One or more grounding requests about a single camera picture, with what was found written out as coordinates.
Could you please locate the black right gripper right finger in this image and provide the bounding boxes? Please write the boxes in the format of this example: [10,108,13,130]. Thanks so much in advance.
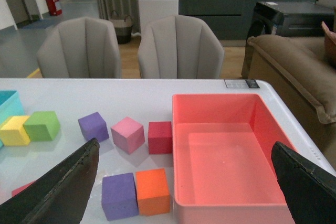
[271,142,335,223]

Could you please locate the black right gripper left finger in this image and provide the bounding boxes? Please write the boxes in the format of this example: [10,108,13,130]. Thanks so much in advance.
[1,138,100,223]

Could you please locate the front red foam cube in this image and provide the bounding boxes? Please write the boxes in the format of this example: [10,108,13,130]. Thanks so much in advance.
[12,180,35,197]

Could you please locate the near purple foam cube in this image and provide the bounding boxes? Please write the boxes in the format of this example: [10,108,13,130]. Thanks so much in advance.
[101,173,139,221]

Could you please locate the purple foam cube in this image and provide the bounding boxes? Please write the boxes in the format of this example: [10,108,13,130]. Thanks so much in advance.
[78,112,109,142]
[101,173,139,221]

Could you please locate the green foam cube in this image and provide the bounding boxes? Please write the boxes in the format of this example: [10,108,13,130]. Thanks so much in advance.
[23,111,60,142]

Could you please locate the far purple foam cube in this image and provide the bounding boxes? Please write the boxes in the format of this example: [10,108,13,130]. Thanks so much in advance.
[78,112,109,142]

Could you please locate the yellow foam cube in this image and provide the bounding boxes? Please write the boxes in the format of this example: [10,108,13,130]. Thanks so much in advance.
[1,115,30,146]

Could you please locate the pink plastic bin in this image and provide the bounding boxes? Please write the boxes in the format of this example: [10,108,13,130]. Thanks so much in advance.
[172,93,293,223]

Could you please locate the pink foam cube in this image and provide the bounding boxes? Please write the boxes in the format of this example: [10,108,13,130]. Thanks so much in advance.
[111,117,145,154]

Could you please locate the right orange foam cube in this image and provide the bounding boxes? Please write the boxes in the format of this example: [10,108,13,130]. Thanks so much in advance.
[135,168,170,216]

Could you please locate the cyan plastic bin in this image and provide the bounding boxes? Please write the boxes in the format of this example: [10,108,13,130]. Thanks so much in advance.
[1,90,25,148]

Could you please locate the dark red foam cube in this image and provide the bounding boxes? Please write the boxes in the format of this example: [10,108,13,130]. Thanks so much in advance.
[148,121,173,154]

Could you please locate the brown sofa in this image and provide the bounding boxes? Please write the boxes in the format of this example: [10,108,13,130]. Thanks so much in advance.
[242,35,335,167]

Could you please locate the table label sticker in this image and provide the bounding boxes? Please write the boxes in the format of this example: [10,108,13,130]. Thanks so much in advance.
[224,79,259,89]

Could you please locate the left grey chair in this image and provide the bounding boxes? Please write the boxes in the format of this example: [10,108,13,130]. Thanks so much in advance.
[37,17,121,79]

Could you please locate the grey chair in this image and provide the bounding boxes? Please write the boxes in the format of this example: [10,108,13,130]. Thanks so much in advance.
[37,17,121,79]
[138,15,225,79]

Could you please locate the woven basket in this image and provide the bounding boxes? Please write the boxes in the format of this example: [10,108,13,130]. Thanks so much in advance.
[110,10,133,45]

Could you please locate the right grey chair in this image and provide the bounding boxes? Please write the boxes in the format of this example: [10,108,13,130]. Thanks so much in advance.
[138,15,225,79]

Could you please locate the red fire extinguisher box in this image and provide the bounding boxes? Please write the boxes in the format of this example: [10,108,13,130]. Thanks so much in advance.
[46,0,62,16]

